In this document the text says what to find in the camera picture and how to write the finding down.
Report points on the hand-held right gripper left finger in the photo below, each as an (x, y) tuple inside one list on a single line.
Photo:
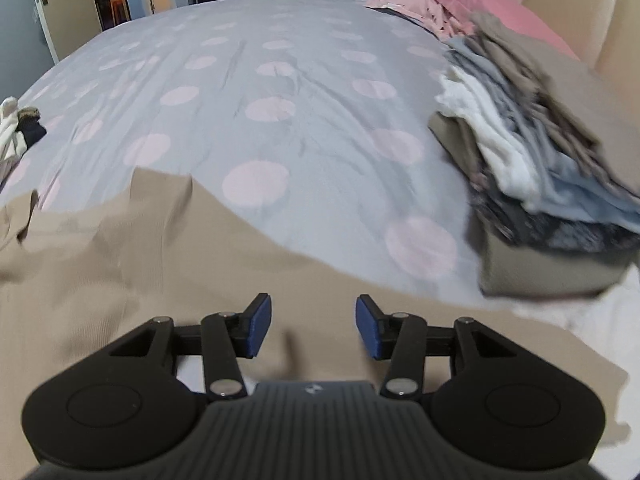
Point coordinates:
[(259, 325)]

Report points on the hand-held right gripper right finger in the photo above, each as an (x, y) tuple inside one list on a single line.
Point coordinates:
[(366, 327)]

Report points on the beige sweater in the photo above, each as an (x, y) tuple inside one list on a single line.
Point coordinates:
[(125, 285)]

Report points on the stack of folded clothes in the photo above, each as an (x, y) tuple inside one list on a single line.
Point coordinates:
[(525, 160)]

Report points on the polka dot bed sheet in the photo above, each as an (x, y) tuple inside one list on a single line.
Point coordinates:
[(300, 160)]

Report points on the navy garment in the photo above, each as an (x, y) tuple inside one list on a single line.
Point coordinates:
[(32, 132)]

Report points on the orange stool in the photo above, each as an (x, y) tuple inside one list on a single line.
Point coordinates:
[(119, 10)]

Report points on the pink pillow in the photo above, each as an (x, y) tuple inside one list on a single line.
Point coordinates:
[(500, 5)]

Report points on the white bedroom door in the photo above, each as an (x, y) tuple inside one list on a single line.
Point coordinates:
[(70, 5)]

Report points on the beige padded headboard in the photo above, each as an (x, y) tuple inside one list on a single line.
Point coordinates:
[(615, 20)]

